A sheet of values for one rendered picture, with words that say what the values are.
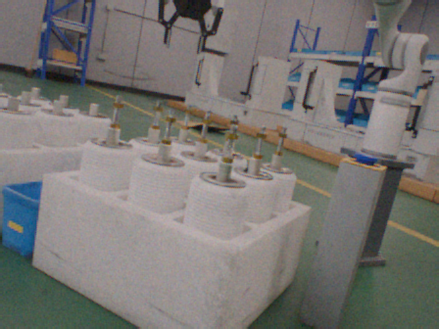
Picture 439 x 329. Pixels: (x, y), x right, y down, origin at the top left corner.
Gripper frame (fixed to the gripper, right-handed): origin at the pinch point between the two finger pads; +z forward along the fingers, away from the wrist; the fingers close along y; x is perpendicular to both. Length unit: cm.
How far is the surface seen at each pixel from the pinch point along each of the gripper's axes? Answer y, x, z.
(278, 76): -114, -323, 28
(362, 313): -45, 27, 44
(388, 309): -53, 24, 44
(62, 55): 152, -546, 80
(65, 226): 15.6, 26.7, 32.7
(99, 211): 9.9, 30.3, 27.1
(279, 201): -23.4, 19.9, 24.6
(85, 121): 20.7, -12.8, 24.5
